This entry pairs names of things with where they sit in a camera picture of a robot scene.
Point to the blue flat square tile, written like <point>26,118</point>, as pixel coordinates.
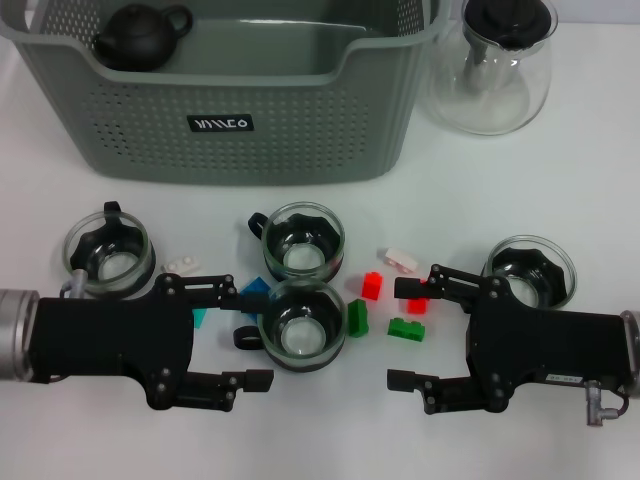
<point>255,287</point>

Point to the green sloped brick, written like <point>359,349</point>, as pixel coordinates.
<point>357,320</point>

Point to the glass carafe with black lid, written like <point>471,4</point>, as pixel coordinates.
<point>490,100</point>

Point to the grey-green perforated storage bin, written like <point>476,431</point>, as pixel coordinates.
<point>300,150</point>

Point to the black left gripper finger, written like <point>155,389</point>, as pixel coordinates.
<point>220,390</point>
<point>215,292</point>

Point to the cyan flat square tile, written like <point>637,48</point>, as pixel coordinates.
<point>199,317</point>

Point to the white two-stud brick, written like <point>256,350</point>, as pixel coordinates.
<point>180,263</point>
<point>400,257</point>

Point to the black clay teapot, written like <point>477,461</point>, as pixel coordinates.
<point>135,40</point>

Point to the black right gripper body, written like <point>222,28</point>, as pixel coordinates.
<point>545,350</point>

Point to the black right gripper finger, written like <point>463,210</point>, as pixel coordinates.
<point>445,395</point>
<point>455,287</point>

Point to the green two-stud brick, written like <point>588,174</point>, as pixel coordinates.
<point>406,330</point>

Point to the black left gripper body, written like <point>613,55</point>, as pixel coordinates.
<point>110,340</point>

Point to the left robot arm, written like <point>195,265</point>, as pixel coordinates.
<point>17,335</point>

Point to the red stepped brick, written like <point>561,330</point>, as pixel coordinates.
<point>417,306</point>

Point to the small red single brick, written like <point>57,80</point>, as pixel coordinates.
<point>372,286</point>

